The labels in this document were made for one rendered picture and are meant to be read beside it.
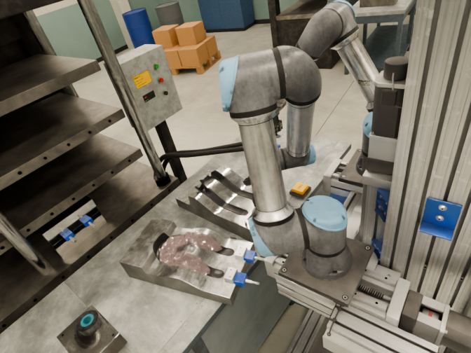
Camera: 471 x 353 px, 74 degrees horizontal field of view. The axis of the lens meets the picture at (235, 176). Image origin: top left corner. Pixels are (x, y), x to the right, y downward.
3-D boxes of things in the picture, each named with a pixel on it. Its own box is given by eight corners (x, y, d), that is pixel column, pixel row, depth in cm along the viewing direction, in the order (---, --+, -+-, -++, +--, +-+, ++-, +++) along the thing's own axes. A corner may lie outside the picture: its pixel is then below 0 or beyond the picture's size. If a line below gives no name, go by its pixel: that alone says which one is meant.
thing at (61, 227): (106, 222, 172) (92, 199, 161) (62, 257, 158) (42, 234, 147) (66, 194, 201) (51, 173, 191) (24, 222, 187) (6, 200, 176)
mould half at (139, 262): (254, 251, 136) (251, 234, 129) (233, 305, 118) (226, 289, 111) (160, 232, 156) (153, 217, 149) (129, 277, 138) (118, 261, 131)
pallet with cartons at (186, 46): (221, 57, 617) (212, 17, 572) (202, 74, 562) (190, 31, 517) (172, 60, 669) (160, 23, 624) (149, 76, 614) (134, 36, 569)
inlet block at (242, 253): (270, 259, 127) (268, 251, 124) (266, 269, 124) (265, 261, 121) (240, 253, 133) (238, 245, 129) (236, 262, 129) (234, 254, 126)
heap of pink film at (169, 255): (224, 244, 134) (221, 231, 130) (207, 279, 122) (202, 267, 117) (174, 234, 145) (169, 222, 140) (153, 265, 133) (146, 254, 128)
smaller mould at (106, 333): (127, 342, 115) (119, 333, 110) (92, 379, 107) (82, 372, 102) (99, 313, 126) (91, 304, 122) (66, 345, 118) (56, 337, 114)
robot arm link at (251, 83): (312, 258, 85) (280, 45, 65) (258, 269, 86) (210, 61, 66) (301, 234, 96) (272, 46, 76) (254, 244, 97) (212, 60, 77)
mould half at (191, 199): (284, 206, 153) (281, 185, 145) (252, 243, 139) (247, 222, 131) (210, 178, 183) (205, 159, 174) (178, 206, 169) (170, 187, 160)
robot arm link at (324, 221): (353, 250, 87) (355, 216, 79) (305, 260, 88) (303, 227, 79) (338, 219, 97) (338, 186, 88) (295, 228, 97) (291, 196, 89)
